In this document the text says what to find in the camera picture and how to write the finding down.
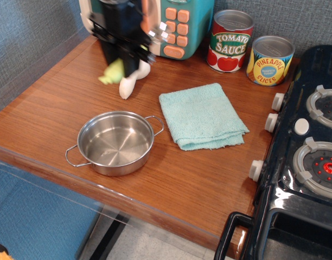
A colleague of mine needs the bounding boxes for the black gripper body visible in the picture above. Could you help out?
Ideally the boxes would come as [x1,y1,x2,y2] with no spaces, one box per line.
[89,1,169,63]

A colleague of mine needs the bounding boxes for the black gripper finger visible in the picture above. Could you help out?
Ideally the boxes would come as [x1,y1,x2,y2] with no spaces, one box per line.
[100,40,119,65]
[122,53,140,77]

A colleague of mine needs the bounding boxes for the yellow-green plush spoon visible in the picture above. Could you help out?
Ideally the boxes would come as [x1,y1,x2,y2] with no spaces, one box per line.
[98,58,125,85]

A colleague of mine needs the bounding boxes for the light blue folded cloth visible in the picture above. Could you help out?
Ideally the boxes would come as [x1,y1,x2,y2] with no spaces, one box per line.
[159,83,249,151]

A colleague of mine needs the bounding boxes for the white plush mushroom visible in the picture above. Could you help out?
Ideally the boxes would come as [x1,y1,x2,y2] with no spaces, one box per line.
[119,60,151,100]

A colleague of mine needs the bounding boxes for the teal toy microwave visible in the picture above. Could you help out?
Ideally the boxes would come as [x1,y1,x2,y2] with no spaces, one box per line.
[79,0,214,60]

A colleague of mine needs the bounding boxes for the stainless steel pot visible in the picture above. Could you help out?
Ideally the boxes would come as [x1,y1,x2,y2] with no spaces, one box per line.
[65,111,164,177]

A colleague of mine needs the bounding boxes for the tomato sauce can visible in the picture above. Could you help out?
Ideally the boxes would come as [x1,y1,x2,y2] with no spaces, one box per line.
[207,9,254,73]

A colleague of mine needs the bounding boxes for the pineapple slices can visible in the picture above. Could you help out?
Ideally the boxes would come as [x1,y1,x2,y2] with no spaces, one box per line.
[246,35,295,86]

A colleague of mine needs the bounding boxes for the black toy stove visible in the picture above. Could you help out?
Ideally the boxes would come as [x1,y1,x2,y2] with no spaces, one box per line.
[215,45,332,259]

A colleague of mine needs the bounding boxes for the orange plush toy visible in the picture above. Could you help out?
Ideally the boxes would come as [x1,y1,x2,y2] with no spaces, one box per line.
[0,251,14,260]

